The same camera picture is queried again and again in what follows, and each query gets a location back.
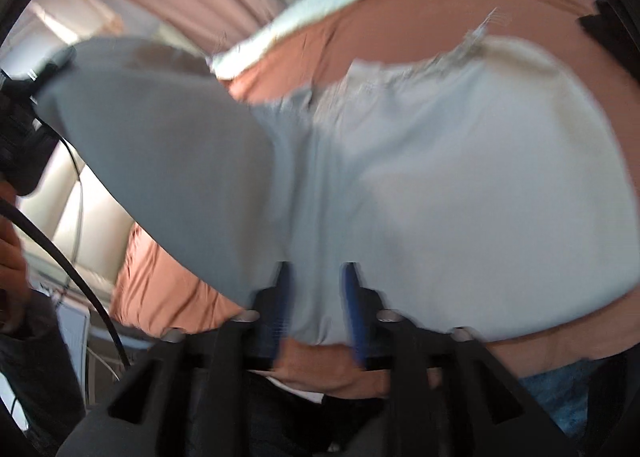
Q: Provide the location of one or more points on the cream padded headboard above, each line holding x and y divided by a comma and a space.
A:
100, 227

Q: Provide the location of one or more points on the person's left hand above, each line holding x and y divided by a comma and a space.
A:
12, 257

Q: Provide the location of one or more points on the person's dark trousers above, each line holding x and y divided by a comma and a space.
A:
40, 377

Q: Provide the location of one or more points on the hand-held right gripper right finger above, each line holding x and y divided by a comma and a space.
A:
352, 317

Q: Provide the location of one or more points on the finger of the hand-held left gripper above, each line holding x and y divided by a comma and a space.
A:
52, 64

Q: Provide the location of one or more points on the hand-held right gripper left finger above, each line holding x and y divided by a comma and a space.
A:
282, 307

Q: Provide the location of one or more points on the blue denim cloth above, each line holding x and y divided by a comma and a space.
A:
560, 397

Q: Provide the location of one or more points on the large grey garment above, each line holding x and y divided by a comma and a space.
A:
450, 187

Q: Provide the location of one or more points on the brown bed sheet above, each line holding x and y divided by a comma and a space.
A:
375, 37

